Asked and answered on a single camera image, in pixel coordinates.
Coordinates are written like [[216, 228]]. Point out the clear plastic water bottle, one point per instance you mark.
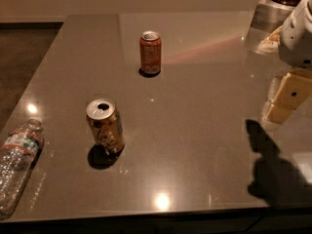
[[17, 158]]

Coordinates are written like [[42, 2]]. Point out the gold LaCroix can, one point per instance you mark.
[[105, 122]]

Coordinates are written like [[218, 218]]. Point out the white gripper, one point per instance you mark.
[[297, 43]]

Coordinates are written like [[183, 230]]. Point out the red coke can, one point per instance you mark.
[[150, 45]]

